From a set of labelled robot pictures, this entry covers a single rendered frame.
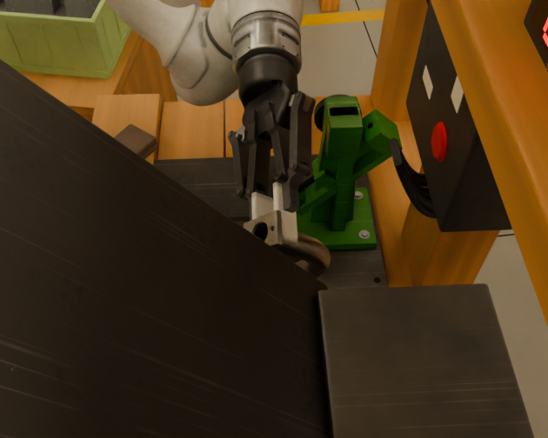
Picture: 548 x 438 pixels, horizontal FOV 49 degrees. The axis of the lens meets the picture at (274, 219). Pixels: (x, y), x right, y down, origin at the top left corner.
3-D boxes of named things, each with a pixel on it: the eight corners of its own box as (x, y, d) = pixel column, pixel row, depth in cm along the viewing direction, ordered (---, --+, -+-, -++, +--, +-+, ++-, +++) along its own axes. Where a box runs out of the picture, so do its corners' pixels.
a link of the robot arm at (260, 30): (264, 0, 72) (266, 40, 70) (315, 33, 78) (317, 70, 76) (217, 36, 78) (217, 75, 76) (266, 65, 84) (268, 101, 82)
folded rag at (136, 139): (124, 177, 116) (121, 167, 114) (96, 159, 119) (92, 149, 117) (160, 148, 121) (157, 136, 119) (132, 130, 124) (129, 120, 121)
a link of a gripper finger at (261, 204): (255, 191, 70) (250, 193, 70) (256, 248, 67) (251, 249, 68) (273, 197, 72) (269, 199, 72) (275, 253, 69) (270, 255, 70)
